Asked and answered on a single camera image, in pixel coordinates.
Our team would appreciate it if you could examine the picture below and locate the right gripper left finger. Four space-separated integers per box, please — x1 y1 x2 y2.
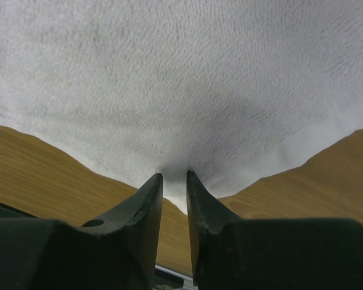
0 173 163 289

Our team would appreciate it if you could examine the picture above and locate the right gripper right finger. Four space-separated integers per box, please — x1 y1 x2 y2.
186 171 363 289

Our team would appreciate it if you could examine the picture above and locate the white towel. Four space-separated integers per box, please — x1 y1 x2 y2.
0 1 363 211

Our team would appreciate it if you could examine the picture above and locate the aluminium frame rail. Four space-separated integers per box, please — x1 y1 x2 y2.
153 264 198 289

